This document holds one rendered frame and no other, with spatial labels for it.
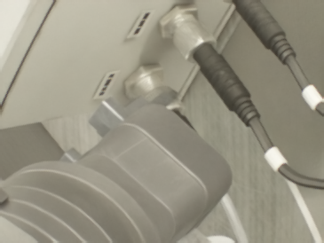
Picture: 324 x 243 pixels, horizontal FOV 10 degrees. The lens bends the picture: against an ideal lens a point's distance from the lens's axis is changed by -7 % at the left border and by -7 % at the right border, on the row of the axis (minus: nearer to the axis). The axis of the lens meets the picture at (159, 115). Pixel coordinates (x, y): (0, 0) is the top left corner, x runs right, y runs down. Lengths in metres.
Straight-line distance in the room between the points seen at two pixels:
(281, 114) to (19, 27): 0.13
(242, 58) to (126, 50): 0.05
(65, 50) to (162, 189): 0.09
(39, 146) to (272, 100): 0.15
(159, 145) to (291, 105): 0.11
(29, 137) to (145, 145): 0.22
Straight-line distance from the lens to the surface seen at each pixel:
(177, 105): 0.84
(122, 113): 0.78
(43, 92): 0.82
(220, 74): 0.81
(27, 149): 0.95
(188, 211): 0.74
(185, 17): 0.82
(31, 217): 0.67
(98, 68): 0.83
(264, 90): 0.85
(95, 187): 0.70
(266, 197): 0.85
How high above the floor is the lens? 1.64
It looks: 8 degrees down
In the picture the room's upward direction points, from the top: 3 degrees counter-clockwise
